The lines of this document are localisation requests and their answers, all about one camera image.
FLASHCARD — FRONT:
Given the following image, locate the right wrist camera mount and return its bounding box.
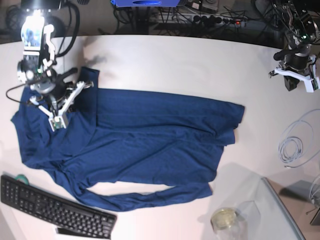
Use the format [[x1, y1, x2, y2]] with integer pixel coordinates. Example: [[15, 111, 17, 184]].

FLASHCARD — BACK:
[[28, 81, 94, 132]]

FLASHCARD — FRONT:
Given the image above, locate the dark blue t-shirt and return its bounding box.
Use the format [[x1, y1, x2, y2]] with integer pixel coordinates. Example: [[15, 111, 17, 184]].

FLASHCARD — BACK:
[[11, 67, 245, 212]]

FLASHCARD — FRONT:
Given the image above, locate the clear tape roll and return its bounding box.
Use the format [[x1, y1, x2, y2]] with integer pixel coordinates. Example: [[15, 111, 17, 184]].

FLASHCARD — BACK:
[[210, 207, 238, 232]]

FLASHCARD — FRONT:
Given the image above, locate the green tape roll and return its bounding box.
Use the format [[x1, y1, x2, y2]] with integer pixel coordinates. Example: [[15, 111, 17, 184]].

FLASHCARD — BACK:
[[15, 174, 29, 185]]

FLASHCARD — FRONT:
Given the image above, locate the black power strip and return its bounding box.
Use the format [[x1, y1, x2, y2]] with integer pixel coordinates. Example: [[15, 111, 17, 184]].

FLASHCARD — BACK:
[[149, 12, 249, 28]]

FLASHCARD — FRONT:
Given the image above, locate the light blue coiled cable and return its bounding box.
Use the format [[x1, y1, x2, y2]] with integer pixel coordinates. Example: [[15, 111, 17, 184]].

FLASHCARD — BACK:
[[278, 108, 320, 169]]

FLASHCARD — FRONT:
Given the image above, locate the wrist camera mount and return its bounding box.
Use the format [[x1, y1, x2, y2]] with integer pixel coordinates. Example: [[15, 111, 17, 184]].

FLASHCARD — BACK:
[[28, 81, 94, 132], [268, 54, 320, 93]]

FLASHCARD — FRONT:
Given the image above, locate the blue box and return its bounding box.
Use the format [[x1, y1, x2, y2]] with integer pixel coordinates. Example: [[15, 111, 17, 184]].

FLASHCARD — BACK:
[[110, 0, 180, 8]]

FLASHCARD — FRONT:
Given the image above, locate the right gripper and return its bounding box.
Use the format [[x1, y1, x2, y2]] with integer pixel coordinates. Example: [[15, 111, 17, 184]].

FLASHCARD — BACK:
[[30, 67, 78, 113]]

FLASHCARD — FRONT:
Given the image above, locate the black computer keyboard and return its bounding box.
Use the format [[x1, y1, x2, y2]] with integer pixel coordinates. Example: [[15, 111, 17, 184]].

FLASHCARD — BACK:
[[0, 175, 117, 232]]

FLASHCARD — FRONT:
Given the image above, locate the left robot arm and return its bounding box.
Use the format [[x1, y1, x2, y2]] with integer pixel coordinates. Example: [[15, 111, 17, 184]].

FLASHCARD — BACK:
[[250, 0, 320, 93]]

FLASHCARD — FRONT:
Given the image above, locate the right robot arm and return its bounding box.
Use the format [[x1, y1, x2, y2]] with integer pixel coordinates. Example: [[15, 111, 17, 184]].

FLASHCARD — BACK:
[[17, 0, 81, 116]]

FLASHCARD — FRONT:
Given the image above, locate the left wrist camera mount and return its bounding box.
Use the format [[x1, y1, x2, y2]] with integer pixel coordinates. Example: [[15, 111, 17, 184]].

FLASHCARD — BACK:
[[268, 54, 320, 93]]

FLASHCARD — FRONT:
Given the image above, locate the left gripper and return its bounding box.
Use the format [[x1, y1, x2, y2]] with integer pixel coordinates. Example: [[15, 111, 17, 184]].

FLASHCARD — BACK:
[[273, 49, 310, 92]]

